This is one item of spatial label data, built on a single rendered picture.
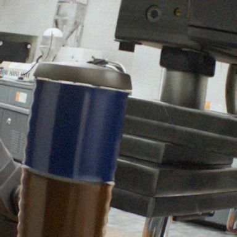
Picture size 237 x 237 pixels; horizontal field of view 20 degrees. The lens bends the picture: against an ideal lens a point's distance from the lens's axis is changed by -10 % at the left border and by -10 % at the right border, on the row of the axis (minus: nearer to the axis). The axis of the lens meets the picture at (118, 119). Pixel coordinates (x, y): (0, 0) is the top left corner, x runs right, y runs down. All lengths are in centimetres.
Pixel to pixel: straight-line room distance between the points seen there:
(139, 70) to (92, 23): 133
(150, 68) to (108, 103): 945
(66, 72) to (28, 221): 6
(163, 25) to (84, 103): 27
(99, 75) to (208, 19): 22
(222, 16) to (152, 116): 11
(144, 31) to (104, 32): 995
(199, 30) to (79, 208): 24
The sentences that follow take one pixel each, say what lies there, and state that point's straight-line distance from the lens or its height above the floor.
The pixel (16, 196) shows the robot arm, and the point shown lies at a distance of 92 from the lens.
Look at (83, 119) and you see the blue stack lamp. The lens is 26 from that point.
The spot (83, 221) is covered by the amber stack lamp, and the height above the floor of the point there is 114.
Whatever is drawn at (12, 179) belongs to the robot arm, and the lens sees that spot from 93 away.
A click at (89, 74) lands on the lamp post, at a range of 26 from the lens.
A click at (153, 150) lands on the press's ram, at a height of 115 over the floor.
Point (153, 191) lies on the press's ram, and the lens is 48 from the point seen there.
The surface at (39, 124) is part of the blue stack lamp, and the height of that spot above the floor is 117.
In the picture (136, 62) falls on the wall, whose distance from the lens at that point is 991.
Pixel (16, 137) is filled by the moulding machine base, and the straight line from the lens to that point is 851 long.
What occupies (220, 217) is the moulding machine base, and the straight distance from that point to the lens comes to 617.
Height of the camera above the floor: 119
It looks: 3 degrees down
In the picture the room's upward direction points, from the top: 9 degrees clockwise
